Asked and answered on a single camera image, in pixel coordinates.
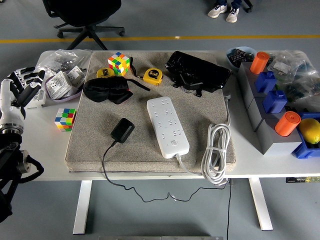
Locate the white sneaker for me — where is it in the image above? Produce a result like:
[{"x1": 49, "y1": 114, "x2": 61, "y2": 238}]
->
[
  {"x1": 207, "y1": 3, "x2": 228, "y2": 19},
  {"x1": 225, "y1": 6, "x2": 241, "y2": 24}
]

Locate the black office chair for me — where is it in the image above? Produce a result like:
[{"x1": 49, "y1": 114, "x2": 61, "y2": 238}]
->
[{"x1": 41, "y1": 0, "x2": 126, "y2": 51}]

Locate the white wall socket large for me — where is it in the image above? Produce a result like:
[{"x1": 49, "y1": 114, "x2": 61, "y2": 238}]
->
[{"x1": 46, "y1": 70, "x2": 74, "y2": 100}]

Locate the grey-brown mat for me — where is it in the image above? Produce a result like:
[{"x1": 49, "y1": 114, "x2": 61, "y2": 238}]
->
[{"x1": 65, "y1": 51, "x2": 237, "y2": 174}]

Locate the clear bag of electronic parts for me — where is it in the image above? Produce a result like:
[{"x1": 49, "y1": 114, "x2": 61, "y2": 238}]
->
[
  {"x1": 279, "y1": 74, "x2": 320, "y2": 105},
  {"x1": 267, "y1": 49, "x2": 315, "y2": 83}
]

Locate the yellow tape measure black label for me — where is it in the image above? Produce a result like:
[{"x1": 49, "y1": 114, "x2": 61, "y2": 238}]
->
[{"x1": 142, "y1": 67, "x2": 164, "y2": 87}]

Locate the black yellow label strip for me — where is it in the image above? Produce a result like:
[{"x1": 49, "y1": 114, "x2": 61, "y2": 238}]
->
[{"x1": 285, "y1": 176, "x2": 320, "y2": 184}]

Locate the blue block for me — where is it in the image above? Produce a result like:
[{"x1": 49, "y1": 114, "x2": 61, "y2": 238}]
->
[
  {"x1": 261, "y1": 89, "x2": 288, "y2": 114},
  {"x1": 254, "y1": 70, "x2": 277, "y2": 94}
]

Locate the white-edged Rubik's cube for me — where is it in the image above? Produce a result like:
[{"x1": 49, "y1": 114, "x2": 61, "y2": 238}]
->
[{"x1": 107, "y1": 51, "x2": 131, "y2": 76}]

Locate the white power strip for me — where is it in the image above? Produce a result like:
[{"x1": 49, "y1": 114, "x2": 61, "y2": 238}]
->
[{"x1": 146, "y1": 96, "x2": 190, "y2": 159}]

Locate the light blue bowl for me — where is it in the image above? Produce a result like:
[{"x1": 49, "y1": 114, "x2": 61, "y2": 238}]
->
[{"x1": 225, "y1": 46, "x2": 258, "y2": 72}]

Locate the lilac bowl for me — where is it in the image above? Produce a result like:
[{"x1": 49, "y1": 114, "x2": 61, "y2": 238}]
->
[{"x1": 44, "y1": 71, "x2": 87, "y2": 104}]

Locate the black plastic tray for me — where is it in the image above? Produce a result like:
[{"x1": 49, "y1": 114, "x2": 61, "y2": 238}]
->
[{"x1": 165, "y1": 50, "x2": 233, "y2": 97}]

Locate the white wall socket small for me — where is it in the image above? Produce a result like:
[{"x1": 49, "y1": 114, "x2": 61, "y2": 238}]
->
[{"x1": 66, "y1": 65, "x2": 87, "y2": 88}]

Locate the yellow lemon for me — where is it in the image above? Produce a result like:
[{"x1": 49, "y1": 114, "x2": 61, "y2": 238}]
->
[{"x1": 298, "y1": 118, "x2": 320, "y2": 145}]

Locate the stickerless Rubik's cube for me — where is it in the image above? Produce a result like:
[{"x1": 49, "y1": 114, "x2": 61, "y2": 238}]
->
[{"x1": 54, "y1": 107, "x2": 77, "y2": 133}]

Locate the orange cylinder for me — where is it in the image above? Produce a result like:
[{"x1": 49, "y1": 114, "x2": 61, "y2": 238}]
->
[
  {"x1": 249, "y1": 51, "x2": 270, "y2": 75},
  {"x1": 274, "y1": 111, "x2": 302, "y2": 138}
]

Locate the thin black adapter cord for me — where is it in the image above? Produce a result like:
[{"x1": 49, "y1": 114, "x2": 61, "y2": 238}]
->
[{"x1": 101, "y1": 141, "x2": 228, "y2": 203}]

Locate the blue storage bin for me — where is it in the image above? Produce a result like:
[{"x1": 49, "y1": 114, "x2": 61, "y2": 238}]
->
[{"x1": 291, "y1": 111, "x2": 320, "y2": 160}]

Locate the clear bag of metal parts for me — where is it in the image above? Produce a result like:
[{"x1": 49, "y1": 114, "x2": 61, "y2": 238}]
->
[{"x1": 34, "y1": 48, "x2": 92, "y2": 78}]

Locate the white power strip cable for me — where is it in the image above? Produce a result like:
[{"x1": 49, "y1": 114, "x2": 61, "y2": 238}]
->
[{"x1": 176, "y1": 93, "x2": 232, "y2": 187}]

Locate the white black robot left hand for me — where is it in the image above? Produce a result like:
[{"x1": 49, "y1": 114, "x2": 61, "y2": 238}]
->
[{"x1": 0, "y1": 66, "x2": 46, "y2": 127}]

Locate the black hanging cable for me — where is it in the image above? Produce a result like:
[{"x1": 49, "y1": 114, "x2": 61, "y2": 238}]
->
[{"x1": 226, "y1": 178, "x2": 233, "y2": 240}]

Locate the black circuit board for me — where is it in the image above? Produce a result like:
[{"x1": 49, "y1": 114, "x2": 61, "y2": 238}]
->
[{"x1": 229, "y1": 48, "x2": 248, "y2": 65}]

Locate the grey block holder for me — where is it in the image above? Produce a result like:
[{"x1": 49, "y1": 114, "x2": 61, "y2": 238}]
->
[{"x1": 236, "y1": 61, "x2": 303, "y2": 156}]

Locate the black eye mask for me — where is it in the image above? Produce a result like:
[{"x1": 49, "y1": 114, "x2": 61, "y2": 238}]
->
[{"x1": 82, "y1": 76, "x2": 151, "y2": 105}]

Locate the white table leg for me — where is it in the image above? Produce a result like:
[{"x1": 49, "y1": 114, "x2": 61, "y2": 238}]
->
[
  {"x1": 248, "y1": 177, "x2": 274, "y2": 232},
  {"x1": 72, "y1": 179, "x2": 93, "y2": 235}
]

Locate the yellow tape measure with sticker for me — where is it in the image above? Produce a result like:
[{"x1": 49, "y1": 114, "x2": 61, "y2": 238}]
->
[{"x1": 96, "y1": 67, "x2": 115, "y2": 79}]

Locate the black plug adapter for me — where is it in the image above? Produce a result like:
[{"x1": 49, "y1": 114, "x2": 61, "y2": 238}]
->
[{"x1": 110, "y1": 118, "x2": 136, "y2": 144}]

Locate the white circuit breaker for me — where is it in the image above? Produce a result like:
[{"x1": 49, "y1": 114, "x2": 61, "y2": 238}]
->
[{"x1": 26, "y1": 86, "x2": 47, "y2": 110}]

